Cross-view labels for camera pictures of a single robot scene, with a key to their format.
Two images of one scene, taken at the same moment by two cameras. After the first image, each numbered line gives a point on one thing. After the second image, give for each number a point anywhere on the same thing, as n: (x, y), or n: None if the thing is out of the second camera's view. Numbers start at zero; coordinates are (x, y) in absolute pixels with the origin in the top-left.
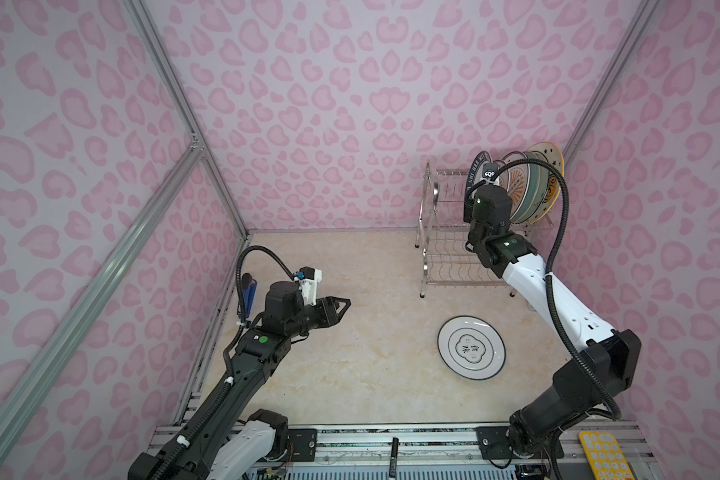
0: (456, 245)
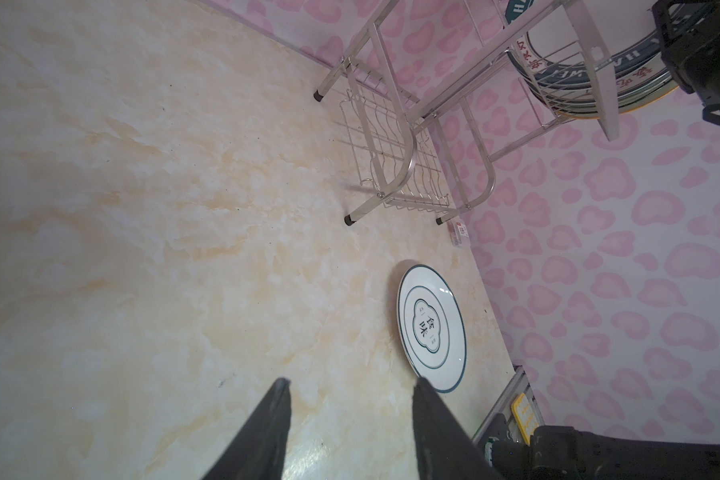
0: (436, 89)
